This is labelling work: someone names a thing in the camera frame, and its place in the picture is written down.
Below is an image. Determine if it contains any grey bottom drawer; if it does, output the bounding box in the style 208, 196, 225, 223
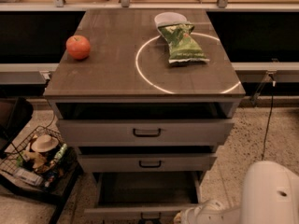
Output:
84, 171, 200, 224

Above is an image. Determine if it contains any grey drawer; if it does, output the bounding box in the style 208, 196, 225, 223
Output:
84, 171, 200, 224
78, 153, 216, 173
57, 119, 234, 147

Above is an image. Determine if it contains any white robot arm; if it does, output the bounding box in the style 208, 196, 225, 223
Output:
174, 161, 299, 224

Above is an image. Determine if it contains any grey drawer cabinet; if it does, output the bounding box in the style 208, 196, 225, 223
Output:
43, 8, 247, 224

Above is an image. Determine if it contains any grey top drawer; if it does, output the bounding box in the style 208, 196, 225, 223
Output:
57, 119, 234, 147

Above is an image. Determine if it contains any grey middle drawer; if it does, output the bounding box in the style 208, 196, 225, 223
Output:
78, 153, 216, 173

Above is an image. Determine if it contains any green chip bag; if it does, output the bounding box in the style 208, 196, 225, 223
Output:
157, 21, 209, 64

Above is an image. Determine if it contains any white bowl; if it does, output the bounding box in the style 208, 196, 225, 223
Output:
154, 12, 187, 28

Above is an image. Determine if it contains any red apple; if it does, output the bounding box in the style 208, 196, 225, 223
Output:
66, 35, 91, 60

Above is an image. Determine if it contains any green bottle in basket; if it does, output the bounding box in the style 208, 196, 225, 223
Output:
53, 144, 67, 163

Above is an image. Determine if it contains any white packet in basket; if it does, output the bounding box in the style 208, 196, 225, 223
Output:
13, 167, 43, 187

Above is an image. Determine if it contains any black wire basket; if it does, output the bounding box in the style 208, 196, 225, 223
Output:
0, 126, 78, 191

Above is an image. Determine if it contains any black floor cable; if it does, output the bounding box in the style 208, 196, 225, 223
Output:
261, 75, 276, 161

